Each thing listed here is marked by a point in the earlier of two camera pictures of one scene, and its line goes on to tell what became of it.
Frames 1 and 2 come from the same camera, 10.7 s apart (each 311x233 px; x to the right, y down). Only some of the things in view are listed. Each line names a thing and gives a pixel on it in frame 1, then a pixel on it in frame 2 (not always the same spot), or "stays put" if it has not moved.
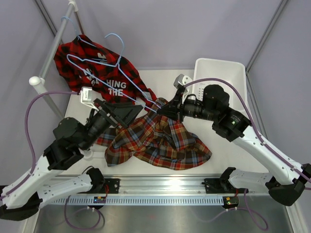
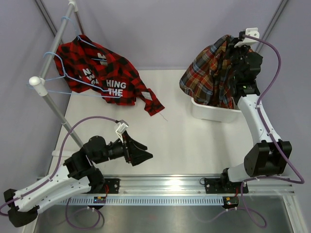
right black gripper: (174, 109) -> (232, 49)
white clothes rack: (41, 80) stays put
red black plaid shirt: (87, 64) stays put
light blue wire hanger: (123, 68) -> (119, 96)
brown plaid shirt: (156, 138) -> (206, 77)
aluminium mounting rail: (171, 185) stays put
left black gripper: (123, 114) -> (131, 155)
